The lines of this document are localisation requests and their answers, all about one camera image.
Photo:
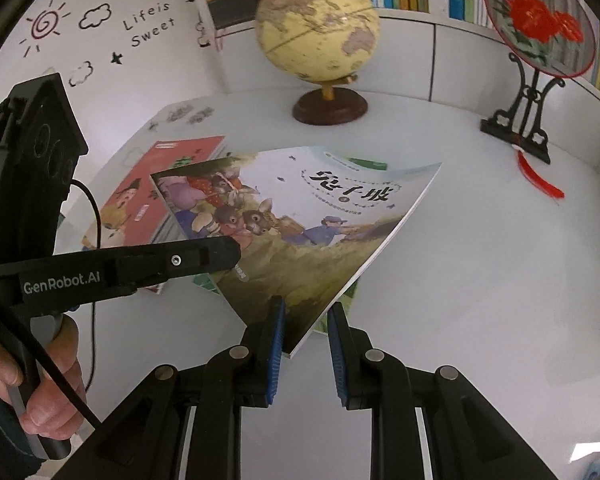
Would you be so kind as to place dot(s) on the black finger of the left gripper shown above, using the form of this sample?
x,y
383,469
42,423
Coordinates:
x,y
207,255

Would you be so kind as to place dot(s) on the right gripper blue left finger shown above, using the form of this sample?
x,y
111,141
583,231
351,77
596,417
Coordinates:
x,y
264,341

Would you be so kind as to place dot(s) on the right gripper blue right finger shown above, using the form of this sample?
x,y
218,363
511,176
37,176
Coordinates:
x,y
353,373

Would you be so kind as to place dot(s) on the salmon red poetry book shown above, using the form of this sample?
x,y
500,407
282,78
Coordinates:
x,y
135,213

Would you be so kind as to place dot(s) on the rabbit family cover book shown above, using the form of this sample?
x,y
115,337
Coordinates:
x,y
308,221

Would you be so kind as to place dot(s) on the person left hand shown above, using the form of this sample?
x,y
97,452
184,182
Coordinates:
x,y
49,412

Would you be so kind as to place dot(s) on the red tassel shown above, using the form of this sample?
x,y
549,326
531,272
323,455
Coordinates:
x,y
535,179

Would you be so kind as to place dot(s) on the yellow desk globe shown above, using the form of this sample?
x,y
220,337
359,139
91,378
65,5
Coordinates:
x,y
321,42

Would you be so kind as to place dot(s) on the blue tissue pack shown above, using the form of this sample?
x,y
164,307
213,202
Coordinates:
x,y
593,471

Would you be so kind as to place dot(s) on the white bookshelf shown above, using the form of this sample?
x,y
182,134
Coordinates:
x,y
431,58

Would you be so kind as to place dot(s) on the embroidered round fan on stand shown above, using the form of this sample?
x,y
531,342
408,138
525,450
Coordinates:
x,y
520,124

